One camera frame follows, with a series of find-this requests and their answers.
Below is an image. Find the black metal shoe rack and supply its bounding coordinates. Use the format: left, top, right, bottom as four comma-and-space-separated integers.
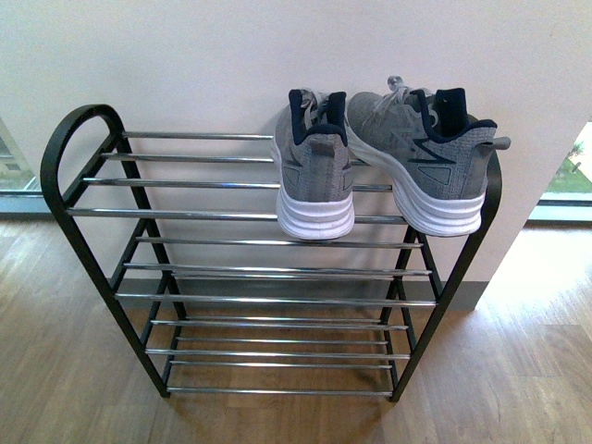
41, 105, 501, 401

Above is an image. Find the grey sneaker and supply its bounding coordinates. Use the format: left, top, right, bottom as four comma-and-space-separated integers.
345, 76, 511, 237
272, 88, 354, 241

